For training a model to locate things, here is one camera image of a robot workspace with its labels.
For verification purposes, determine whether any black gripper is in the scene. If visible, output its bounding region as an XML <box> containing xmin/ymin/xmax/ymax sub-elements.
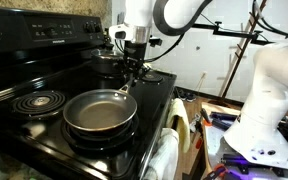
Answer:
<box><xmin>123</xmin><ymin>41</ymin><xmax>148</xmax><ymax>83</ymax></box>

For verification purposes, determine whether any black frying pan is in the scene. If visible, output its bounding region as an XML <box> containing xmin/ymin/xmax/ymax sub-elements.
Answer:
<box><xmin>63</xmin><ymin>80</ymin><xmax>137</xmax><ymax>132</ymax></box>

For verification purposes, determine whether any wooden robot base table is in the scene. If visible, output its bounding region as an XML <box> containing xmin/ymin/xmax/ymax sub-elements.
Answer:
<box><xmin>201</xmin><ymin>102</ymin><xmax>288</xmax><ymax>180</ymax></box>

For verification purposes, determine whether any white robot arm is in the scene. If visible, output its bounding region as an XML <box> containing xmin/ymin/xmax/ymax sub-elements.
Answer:
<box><xmin>109</xmin><ymin>0</ymin><xmax>288</xmax><ymax>169</ymax></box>

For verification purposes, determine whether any small front right burner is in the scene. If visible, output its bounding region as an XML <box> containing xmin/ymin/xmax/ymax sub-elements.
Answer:
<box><xmin>141</xmin><ymin>72</ymin><xmax>163</xmax><ymax>83</ymax></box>

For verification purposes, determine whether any small steel pot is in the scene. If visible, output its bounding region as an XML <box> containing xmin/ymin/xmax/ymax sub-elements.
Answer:
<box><xmin>91</xmin><ymin>49</ymin><xmax>124</xmax><ymax>74</ymax></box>

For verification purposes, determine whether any yellow dish towel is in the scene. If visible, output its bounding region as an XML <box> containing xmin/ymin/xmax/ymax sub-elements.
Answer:
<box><xmin>166</xmin><ymin>98</ymin><xmax>190</xmax><ymax>153</ymax></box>

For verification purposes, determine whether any pair of shoes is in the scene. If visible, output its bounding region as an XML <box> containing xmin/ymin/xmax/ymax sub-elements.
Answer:
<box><xmin>178</xmin><ymin>90</ymin><xmax>196</xmax><ymax>102</ymax></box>

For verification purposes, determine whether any black electric stove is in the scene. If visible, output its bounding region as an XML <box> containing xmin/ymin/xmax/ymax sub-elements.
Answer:
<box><xmin>0</xmin><ymin>8</ymin><xmax>176</xmax><ymax>180</ymax></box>

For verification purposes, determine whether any black orange clamp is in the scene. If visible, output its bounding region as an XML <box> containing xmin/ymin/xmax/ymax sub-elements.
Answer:
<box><xmin>200</xmin><ymin>108</ymin><xmax>212</xmax><ymax>126</ymax></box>

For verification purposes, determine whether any white dish towel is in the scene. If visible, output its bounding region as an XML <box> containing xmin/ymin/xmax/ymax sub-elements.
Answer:
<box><xmin>142</xmin><ymin>128</ymin><xmax>179</xmax><ymax>180</ymax></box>

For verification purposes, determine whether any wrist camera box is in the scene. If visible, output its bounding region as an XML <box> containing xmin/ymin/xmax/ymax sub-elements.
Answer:
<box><xmin>149</xmin><ymin>37</ymin><xmax>162</xmax><ymax>47</ymax></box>

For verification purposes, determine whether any black camera stand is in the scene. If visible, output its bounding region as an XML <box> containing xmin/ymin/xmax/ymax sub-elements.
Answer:
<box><xmin>193</xmin><ymin>21</ymin><xmax>271</xmax><ymax>45</ymax></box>

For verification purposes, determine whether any wooden ladder frame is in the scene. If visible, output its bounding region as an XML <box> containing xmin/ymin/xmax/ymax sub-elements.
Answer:
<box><xmin>220</xmin><ymin>11</ymin><xmax>258</xmax><ymax>99</ymax></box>

